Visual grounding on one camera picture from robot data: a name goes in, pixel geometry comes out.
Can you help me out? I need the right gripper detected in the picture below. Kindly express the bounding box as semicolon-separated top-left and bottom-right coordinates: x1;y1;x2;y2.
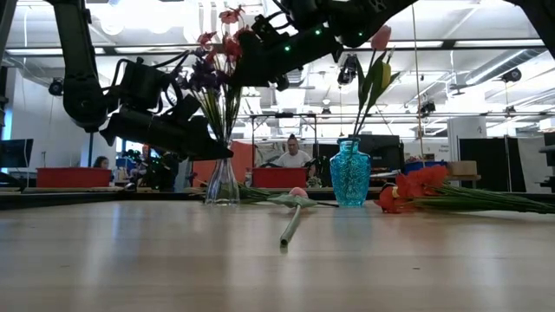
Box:
232;25;342;88

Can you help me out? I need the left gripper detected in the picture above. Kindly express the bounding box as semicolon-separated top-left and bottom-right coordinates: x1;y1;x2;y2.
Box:
100;107;234;162

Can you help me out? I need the red artificial flower bunch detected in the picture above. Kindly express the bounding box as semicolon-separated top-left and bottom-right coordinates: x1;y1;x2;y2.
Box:
375;166;555;216
195;4;257;144

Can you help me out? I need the clear glass vase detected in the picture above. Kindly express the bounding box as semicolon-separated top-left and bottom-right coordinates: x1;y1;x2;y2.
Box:
204;137;241;206

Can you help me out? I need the pink artificial tulip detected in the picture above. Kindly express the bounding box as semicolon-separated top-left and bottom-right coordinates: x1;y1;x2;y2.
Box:
267;186;320;248
353;24;394;139

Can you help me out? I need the blue glass vase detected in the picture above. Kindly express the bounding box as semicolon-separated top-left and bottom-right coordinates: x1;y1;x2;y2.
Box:
329;137;373;208

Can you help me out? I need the orange partition panel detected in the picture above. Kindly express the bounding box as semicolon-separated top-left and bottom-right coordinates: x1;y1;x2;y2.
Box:
192;140;256;188

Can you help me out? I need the dark background robot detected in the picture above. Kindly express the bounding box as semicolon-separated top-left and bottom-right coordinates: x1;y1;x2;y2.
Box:
125;149;181;192

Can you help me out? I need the red plastic bin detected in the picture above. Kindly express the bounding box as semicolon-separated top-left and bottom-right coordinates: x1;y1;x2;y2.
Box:
251;167;309;189
36;167;113;189

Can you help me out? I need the black monitor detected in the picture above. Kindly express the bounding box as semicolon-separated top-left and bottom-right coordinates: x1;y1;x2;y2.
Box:
355;133;405;172

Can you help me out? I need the thin hanging pole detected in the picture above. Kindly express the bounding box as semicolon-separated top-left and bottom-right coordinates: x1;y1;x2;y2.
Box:
410;3;428;188

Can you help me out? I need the blue plastic bin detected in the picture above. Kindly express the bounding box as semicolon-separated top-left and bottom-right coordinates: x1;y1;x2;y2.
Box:
403;160;448;174

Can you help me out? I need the dark computer monitor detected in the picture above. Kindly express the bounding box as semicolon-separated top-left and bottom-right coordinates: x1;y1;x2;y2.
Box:
0;138;35;170

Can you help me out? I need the white pillar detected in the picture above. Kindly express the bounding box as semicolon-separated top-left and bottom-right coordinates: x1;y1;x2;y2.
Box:
446;116;487;162

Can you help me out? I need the brown cardboard box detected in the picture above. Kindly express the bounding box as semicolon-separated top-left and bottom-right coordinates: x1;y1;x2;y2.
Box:
447;160;479;177

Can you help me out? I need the wooden work table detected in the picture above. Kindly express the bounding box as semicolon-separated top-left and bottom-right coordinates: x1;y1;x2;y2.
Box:
446;174;482;192

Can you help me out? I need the black partition panel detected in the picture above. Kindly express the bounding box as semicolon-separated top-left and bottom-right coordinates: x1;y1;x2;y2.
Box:
458;137;519;193

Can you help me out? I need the black equipment stand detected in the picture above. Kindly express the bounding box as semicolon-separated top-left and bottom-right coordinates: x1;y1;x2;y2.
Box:
537;132;555;192

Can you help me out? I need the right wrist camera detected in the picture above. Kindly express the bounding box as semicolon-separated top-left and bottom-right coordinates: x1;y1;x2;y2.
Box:
251;15;285;44

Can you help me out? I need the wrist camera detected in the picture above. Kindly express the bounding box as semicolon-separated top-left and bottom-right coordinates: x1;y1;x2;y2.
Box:
251;15;285;44
171;94;203;125

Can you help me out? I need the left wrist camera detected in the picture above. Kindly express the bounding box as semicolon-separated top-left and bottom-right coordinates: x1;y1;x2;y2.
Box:
171;94;203;125

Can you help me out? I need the black aluminium table frame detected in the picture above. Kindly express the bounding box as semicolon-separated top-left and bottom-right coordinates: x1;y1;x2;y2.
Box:
0;186;555;211

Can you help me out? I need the silver ceiling duct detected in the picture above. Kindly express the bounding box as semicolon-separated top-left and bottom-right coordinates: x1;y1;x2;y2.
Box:
450;47;550;92

